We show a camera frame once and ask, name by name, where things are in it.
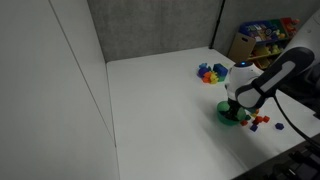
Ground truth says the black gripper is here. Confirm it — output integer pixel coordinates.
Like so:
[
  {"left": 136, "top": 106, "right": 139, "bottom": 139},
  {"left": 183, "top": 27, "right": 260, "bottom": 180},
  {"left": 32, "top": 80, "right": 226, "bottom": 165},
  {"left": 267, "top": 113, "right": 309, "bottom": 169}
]
[{"left": 227, "top": 98, "right": 246, "bottom": 121}]

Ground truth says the large blue toy cube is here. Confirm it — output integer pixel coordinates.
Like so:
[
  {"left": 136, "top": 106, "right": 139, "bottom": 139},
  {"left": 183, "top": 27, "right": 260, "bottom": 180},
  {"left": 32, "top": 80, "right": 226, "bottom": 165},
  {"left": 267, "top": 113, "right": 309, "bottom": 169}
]
[{"left": 212, "top": 62, "right": 230, "bottom": 78}]

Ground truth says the brown cardboard piece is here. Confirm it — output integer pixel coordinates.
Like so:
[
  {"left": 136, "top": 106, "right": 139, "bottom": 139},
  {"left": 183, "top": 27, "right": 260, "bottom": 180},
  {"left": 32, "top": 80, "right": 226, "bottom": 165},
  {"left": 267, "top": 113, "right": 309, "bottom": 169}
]
[{"left": 227, "top": 32, "right": 257, "bottom": 64}]

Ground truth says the orange toy piece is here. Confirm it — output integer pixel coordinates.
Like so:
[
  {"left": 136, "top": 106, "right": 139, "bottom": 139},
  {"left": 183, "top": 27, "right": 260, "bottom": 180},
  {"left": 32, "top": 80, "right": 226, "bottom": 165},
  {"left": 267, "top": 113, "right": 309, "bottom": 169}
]
[{"left": 201, "top": 71, "right": 214, "bottom": 85}]

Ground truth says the green plastic bowl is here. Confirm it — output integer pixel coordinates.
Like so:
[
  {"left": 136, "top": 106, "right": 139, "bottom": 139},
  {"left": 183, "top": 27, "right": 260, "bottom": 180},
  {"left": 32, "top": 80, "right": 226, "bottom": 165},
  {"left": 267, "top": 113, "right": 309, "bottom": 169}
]
[{"left": 216, "top": 101, "right": 250, "bottom": 127}]

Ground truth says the purple round toy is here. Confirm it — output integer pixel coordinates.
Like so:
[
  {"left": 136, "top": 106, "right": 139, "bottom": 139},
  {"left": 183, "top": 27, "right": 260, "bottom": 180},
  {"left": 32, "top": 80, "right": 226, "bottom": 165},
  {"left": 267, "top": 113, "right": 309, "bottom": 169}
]
[{"left": 197, "top": 66, "right": 211, "bottom": 79}]

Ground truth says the black hanging cable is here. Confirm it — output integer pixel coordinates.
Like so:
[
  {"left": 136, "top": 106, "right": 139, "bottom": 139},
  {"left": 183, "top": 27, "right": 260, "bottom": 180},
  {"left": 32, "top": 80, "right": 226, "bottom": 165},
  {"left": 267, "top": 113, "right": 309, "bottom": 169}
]
[{"left": 273, "top": 93, "right": 320, "bottom": 150}]

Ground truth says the colourful toy bin shelf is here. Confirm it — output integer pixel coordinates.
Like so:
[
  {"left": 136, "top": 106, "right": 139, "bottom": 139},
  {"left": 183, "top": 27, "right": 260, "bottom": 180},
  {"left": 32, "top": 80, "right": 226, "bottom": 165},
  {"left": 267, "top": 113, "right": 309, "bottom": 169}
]
[{"left": 238, "top": 17, "right": 301, "bottom": 70}]

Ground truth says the yellow toy piece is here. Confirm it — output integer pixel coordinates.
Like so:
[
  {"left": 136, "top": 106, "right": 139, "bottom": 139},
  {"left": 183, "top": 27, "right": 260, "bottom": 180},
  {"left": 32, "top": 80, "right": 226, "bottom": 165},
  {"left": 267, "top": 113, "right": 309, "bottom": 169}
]
[{"left": 209, "top": 72, "right": 220, "bottom": 85}]

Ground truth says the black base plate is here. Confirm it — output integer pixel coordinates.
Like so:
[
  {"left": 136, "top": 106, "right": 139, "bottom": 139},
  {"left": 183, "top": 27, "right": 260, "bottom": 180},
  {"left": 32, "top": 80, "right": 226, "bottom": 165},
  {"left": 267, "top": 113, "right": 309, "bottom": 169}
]
[{"left": 232, "top": 133, "right": 320, "bottom": 180}]

